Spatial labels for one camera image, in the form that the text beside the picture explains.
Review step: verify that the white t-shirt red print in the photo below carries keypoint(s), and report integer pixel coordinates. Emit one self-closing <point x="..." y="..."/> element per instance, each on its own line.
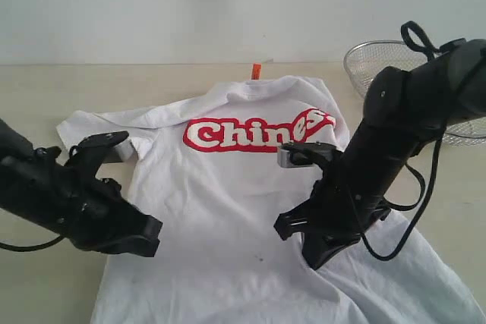
<point x="207" y="168"/>

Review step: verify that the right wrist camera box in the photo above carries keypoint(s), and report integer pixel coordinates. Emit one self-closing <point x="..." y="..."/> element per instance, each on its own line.
<point x="300" y="155"/>

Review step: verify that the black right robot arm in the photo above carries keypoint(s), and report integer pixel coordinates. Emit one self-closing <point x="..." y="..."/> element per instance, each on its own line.
<point x="403" y="112"/>

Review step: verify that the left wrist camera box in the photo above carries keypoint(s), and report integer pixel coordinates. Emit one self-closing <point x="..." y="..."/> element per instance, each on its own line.
<point x="94" y="150"/>

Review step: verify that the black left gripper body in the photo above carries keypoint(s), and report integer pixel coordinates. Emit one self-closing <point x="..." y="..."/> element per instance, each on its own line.
<point x="70" y="201"/>

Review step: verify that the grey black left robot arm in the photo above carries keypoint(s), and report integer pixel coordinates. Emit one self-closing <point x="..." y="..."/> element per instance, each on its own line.
<point x="11" y="138"/>

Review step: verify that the metal wire mesh basket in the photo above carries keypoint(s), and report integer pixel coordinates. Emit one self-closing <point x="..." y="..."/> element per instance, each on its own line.
<point x="363" y="62"/>

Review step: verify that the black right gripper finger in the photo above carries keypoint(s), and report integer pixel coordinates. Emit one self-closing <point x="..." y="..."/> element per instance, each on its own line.
<point x="320" y="246"/>

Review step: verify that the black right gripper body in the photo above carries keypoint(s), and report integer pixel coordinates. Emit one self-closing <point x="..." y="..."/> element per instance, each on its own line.
<point x="348" y="196"/>

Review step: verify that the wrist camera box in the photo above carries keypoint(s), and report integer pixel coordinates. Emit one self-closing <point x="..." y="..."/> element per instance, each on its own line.
<point x="94" y="150"/>
<point x="300" y="155"/>

